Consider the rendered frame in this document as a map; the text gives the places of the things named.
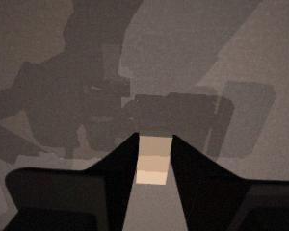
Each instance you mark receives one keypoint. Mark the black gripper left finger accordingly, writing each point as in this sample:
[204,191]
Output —
[102,189]

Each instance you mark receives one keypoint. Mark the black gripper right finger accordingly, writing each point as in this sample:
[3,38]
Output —
[215,199]

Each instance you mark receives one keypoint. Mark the beige domino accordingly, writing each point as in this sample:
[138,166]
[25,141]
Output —
[154,157]

